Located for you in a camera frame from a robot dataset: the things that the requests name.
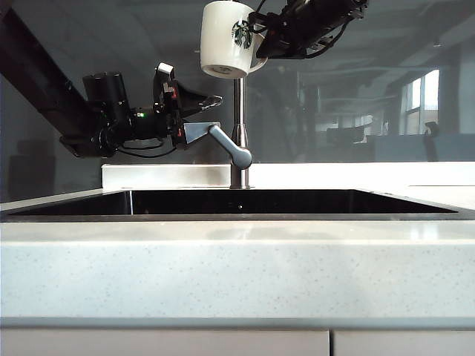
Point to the steel gooseneck faucet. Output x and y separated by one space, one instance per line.
239 122

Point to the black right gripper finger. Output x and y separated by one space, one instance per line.
265 18
272 46

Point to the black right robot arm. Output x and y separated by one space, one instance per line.
349 9

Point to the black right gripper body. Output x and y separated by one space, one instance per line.
308 29

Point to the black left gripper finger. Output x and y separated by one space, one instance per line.
196 131
200 100

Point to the white Starbucks mug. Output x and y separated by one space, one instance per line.
226 41

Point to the narrow grey cabinet door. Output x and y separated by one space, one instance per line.
404 343

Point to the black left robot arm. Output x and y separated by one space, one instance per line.
55 89

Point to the wide grey cabinet door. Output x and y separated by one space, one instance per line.
163 343

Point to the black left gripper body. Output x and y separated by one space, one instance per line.
168 107

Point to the dark steel sink basin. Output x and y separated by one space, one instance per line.
259 202

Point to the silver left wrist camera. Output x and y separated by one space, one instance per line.
165 69

